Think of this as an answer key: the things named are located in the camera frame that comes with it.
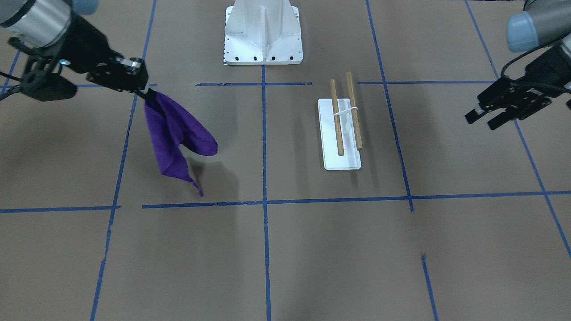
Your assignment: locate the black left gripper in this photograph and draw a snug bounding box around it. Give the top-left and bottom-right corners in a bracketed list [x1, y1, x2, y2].
[465, 47, 570, 130]

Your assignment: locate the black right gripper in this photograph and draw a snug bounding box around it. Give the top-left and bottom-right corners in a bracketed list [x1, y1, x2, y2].
[60, 16, 160, 104]

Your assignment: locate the purple towel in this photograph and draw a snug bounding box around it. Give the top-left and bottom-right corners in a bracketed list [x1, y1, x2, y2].
[145, 93, 218, 197]

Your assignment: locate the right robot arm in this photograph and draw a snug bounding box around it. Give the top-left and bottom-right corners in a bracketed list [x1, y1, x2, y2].
[1, 0, 157, 103]

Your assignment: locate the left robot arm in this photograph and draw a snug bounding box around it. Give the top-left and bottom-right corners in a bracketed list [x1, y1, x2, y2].
[465, 0, 571, 130]

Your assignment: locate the white rack base tray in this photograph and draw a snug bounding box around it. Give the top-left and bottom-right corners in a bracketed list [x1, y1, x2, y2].
[317, 98, 361, 171]

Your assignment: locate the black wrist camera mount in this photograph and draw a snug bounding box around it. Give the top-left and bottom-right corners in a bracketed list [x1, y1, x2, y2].
[8, 37, 78, 102]

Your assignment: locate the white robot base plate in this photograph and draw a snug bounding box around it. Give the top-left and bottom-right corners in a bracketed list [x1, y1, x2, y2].
[223, 0, 304, 66]

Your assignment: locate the white rack wire bracket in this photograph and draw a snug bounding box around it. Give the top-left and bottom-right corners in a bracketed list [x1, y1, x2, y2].
[334, 107, 358, 136]

